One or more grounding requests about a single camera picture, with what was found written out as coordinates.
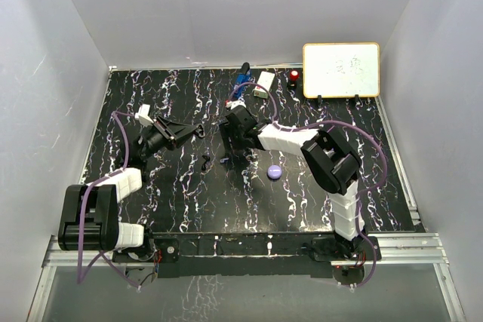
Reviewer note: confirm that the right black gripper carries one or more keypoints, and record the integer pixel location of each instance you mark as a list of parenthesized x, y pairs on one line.
[(231, 144)]

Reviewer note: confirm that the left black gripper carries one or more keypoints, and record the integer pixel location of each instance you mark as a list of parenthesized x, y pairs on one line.
[(172, 133)]

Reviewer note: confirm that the black earbud charging case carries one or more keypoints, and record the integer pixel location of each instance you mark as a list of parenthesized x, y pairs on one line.
[(200, 131)]

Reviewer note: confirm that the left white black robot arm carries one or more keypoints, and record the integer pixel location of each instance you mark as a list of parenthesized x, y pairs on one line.
[(89, 220)]

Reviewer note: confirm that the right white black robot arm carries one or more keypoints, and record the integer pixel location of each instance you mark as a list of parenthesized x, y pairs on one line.
[(333, 162)]

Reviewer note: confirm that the purple earbud charging case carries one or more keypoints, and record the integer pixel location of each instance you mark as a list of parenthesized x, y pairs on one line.
[(274, 172)]

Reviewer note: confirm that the blue stapler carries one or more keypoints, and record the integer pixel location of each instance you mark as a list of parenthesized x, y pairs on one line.
[(243, 76)]

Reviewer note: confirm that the white small box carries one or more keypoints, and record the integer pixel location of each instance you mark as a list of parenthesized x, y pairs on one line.
[(264, 83)]

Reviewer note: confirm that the red emergency button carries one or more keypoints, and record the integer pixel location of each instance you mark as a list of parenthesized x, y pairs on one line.
[(293, 79)]

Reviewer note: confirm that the black front base bar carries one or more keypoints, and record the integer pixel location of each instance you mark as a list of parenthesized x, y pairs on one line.
[(316, 254)]

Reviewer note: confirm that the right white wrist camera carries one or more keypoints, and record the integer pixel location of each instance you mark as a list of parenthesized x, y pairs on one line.
[(234, 103)]

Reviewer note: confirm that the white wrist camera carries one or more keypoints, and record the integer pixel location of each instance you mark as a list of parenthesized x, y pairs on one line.
[(143, 114), (234, 103)]

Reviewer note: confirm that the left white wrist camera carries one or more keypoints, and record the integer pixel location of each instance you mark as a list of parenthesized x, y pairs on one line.
[(143, 114)]

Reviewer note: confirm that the white board yellow frame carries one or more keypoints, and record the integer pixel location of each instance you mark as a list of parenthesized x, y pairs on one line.
[(341, 70)]

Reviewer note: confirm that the aluminium frame rail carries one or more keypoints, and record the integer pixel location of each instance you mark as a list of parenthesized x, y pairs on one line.
[(399, 249)]

